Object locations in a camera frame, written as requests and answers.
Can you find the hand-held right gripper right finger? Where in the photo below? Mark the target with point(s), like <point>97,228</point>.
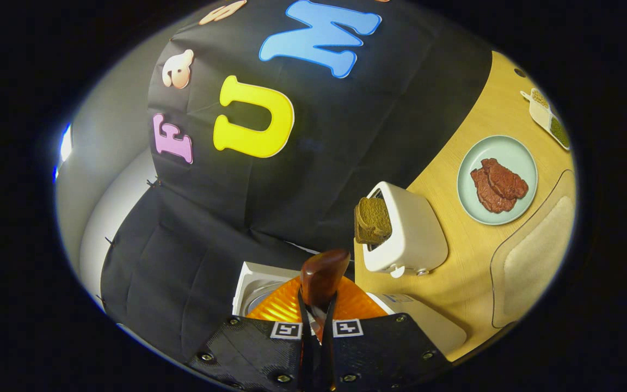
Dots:
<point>379,354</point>

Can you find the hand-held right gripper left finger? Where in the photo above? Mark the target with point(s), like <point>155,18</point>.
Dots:
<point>248,354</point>

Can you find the white rice cooker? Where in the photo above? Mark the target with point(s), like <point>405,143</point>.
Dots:
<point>428,321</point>

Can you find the brown wooden spoon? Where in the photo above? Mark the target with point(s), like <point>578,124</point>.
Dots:
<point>324,272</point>

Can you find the white rice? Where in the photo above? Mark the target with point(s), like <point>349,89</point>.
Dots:
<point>540,113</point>

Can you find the white toaster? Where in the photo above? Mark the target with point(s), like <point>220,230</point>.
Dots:
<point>417,228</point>

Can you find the brown bread slice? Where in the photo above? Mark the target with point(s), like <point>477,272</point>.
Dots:
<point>373,220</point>

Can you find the beige rectangular board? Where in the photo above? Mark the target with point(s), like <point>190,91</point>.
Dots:
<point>536,256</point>

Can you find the red meat slice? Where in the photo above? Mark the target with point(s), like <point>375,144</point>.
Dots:
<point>498,185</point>

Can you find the black backdrop cloth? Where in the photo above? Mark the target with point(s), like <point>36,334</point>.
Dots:
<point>346,136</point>

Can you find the pale green plate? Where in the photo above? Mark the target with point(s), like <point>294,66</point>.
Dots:
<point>504,149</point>

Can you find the large ceiling light panel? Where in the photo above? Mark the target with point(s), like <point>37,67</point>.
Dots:
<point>66,142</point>

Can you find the green mung beans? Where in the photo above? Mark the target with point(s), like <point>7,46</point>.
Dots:
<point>559,132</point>

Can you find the white divided dish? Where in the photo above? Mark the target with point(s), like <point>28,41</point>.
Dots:
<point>545,115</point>

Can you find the yellow soybeans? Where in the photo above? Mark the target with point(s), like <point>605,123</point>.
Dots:
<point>539,98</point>

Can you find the black table grommet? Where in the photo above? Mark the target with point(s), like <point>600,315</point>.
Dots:
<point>519,72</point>

